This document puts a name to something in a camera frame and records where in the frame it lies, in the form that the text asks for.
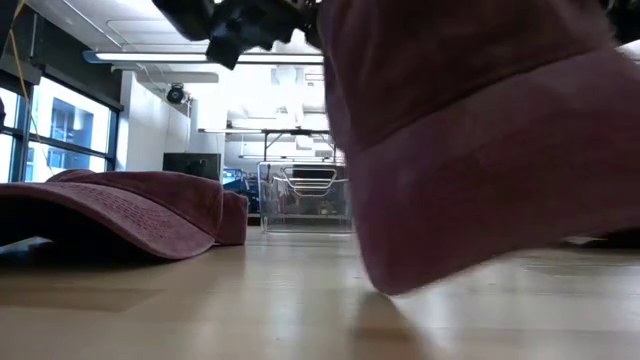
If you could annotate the black computer monitor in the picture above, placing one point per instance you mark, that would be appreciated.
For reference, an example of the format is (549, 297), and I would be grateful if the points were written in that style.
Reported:
(190, 165)

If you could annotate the clear plastic storage bin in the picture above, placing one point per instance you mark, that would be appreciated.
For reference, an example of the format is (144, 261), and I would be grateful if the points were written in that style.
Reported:
(280, 212)

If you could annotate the long ceiling light strip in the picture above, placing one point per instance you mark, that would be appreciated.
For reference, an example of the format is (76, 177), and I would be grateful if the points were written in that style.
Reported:
(150, 57)

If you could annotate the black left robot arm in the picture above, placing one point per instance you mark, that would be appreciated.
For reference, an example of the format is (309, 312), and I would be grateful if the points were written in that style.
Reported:
(187, 17)

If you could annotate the black ceiling-mounted camera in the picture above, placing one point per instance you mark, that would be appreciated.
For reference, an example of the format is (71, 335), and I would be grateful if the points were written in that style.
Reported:
(175, 94)

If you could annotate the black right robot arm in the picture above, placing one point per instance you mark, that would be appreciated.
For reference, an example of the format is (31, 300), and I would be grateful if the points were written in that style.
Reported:
(625, 17)

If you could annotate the blue machine frame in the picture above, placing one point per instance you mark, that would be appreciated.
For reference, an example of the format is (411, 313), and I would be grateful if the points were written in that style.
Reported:
(240, 185)

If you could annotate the dark window frame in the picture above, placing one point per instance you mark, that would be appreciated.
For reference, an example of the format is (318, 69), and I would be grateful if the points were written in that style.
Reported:
(112, 140)

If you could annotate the maroon baseball cap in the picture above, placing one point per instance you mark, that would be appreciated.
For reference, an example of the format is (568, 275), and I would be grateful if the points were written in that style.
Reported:
(475, 175)
(125, 215)

